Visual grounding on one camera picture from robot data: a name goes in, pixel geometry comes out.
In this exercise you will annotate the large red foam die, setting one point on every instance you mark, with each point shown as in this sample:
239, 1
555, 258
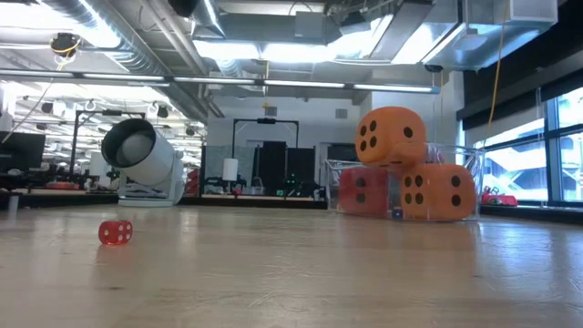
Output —
375, 191

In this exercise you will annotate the large orange foam die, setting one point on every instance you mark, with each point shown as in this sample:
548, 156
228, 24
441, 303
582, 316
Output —
391, 141
437, 191

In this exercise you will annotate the small blue die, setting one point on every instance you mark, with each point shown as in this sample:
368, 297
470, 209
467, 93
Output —
397, 213

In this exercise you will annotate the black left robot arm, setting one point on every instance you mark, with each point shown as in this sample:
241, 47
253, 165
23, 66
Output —
184, 7

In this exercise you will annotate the black cabinet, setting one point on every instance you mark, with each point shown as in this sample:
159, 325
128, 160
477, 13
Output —
273, 164

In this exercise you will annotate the black gantry stand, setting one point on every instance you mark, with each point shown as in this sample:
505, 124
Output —
266, 120

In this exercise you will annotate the white cylinder lamp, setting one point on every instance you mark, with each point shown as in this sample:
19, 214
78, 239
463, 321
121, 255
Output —
230, 169

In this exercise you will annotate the long ceiling light strip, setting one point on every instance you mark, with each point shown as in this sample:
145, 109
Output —
214, 80

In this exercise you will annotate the white mug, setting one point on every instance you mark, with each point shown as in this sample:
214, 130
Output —
159, 159

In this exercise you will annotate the clear plastic container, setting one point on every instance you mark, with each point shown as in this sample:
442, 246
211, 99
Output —
478, 182

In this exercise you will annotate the small red die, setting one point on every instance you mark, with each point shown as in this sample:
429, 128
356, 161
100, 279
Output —
115, 232

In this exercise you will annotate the red object by window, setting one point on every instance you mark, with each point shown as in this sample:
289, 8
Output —
501, 199

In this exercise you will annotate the dark computer monitor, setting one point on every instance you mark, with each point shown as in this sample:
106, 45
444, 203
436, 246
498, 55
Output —
23, 150

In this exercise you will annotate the silver round ventilation duct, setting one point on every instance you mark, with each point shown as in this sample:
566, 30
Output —
136, 59

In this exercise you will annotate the silver rectangular ventilation duct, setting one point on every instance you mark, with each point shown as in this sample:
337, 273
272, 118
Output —
455, 41

